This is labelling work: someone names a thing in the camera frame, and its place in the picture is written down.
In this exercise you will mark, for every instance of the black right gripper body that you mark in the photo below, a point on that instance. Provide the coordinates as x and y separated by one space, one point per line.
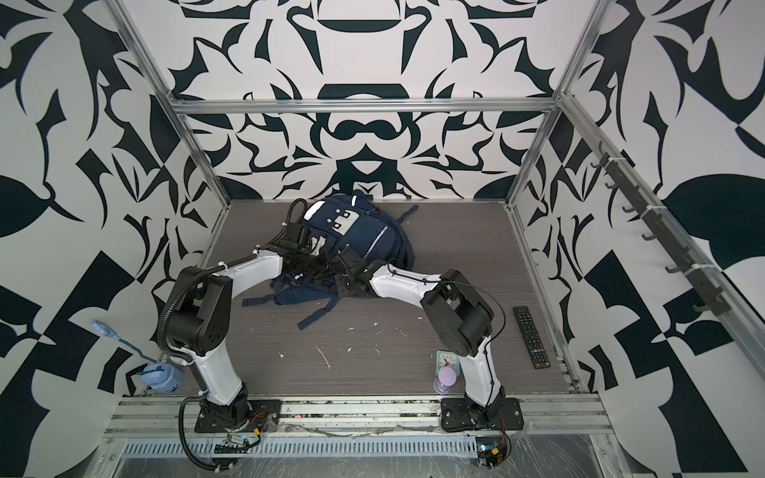
344 282

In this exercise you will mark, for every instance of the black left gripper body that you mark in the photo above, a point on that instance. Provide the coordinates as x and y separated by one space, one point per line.
316 268

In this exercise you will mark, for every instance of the navy blue school backpack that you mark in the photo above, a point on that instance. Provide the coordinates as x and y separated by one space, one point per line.
344 219

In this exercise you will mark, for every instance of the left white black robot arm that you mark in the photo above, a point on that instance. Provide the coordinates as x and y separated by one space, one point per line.
194 324

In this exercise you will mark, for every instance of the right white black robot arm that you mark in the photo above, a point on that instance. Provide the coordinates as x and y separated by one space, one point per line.
457 311

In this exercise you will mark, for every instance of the small green square clock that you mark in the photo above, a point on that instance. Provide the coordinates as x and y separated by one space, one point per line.
445 359

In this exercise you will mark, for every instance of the purple cylindrical container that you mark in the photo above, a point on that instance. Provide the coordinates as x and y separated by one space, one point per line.
445 380

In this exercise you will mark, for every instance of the black remote control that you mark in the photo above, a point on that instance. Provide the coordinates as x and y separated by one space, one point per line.
531 338

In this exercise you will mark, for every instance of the small green circuit board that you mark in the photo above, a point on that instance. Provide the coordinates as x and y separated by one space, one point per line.
493 450

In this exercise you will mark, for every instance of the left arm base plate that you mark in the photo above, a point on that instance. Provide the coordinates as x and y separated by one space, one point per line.
241 416

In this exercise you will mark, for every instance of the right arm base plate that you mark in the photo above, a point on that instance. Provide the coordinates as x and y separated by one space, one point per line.
461 414

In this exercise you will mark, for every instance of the aluminium frame rail base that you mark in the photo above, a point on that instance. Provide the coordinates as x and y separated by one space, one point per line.
565 435

